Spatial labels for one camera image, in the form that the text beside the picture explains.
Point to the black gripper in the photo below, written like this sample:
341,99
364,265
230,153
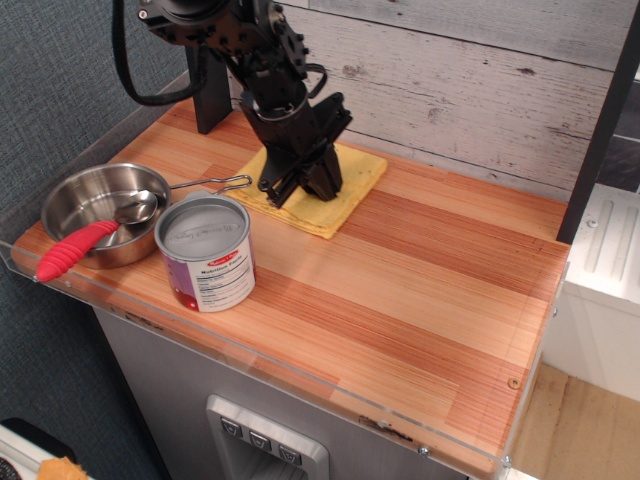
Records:
299,142

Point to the yellow cloth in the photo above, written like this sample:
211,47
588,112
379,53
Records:
360,172

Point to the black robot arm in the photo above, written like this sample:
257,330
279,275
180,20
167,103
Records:
268,58

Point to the toy tin can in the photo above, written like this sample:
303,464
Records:
206,246

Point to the grey toy fridge cabinet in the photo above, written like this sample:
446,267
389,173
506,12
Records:
172,385

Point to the silver dispenser panel with buttons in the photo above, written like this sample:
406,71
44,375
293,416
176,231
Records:
265,445

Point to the white appliance at right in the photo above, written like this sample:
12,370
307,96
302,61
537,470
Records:
593,333

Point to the orange object bottom left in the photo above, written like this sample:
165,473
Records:
60,469

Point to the black and white base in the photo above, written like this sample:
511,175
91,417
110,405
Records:
24,446

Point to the spoon with red handle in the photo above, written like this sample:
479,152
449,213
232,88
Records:
136,208

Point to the steel pot with wire handle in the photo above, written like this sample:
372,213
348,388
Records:
94,193

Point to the dark right post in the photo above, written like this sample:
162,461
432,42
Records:
614,102

